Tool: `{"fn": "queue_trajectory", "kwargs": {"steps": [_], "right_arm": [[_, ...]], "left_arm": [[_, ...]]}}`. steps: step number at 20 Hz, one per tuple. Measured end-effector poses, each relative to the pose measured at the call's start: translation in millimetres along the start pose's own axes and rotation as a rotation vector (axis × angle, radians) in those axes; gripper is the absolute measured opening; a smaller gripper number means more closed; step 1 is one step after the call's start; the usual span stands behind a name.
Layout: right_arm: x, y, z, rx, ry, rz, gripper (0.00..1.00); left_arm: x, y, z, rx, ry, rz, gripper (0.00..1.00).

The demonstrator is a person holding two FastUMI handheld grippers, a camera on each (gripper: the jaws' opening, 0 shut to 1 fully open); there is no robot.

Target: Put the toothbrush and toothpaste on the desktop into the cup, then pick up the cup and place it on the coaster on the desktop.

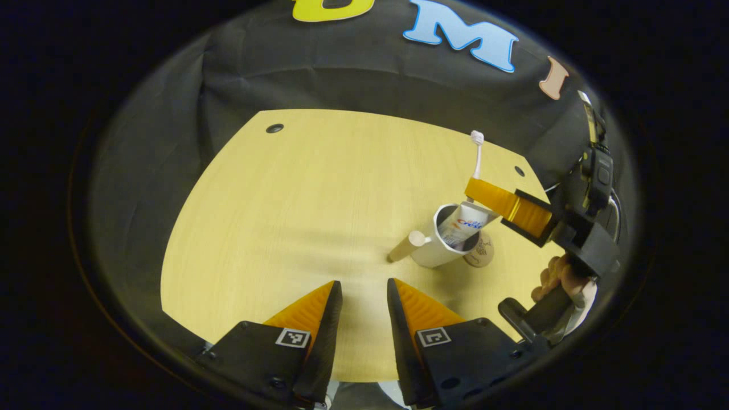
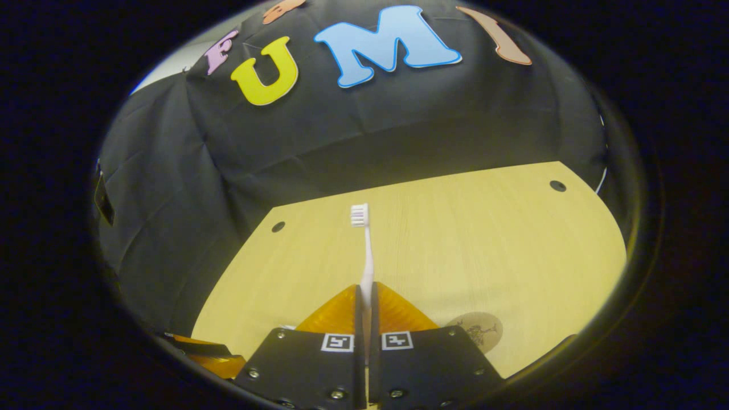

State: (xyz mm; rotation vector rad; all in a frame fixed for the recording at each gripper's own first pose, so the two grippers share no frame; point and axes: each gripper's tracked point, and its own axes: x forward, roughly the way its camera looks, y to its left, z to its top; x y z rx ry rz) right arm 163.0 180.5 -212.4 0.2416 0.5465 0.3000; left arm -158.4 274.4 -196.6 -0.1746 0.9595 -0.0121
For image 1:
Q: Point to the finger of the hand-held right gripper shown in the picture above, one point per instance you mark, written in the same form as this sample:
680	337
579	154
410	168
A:
490	196

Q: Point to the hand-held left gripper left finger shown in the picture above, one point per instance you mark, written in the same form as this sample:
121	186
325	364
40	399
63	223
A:
327	341

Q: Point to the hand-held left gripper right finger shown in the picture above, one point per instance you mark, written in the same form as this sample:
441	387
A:
401	347

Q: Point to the white toothbrush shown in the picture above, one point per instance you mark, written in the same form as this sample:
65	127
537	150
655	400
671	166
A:
477	162

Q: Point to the white toothpaste tube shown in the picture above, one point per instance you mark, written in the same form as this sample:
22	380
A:
464	225

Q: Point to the round cork coaster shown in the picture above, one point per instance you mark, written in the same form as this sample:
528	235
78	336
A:
481	253

